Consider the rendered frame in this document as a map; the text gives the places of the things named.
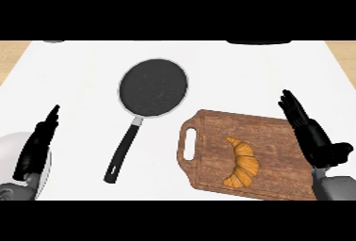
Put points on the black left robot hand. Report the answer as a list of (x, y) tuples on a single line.
[(34, 147)]

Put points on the dark appliance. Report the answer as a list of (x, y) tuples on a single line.
[(258, 41)]

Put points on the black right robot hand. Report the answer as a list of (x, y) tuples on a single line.
[(312, 135)]

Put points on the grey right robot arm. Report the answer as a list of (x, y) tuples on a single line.
[(332, 185)]

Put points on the small grey object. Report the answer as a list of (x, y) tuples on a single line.
[(53, 41)]

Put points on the black frying pan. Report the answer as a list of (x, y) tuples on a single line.
[(151, 91)]

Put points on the brown wooden cutting board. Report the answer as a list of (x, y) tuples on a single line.
[(278, 150)]

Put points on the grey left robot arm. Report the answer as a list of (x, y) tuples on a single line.
[(24, 171)]

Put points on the golden croissant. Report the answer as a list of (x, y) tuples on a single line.
[(242, 163)]

